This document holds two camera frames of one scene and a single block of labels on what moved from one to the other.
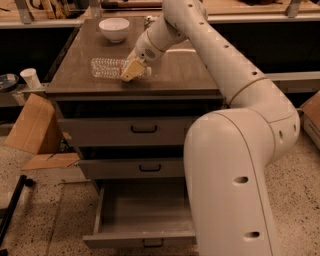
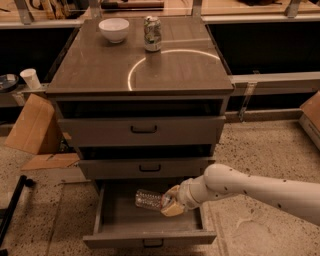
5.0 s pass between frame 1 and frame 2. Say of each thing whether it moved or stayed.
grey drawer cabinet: stayed
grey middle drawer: stayed
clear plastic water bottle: moved
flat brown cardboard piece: stayed
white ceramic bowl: stayed
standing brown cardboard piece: stayed
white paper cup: stayed
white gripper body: moved
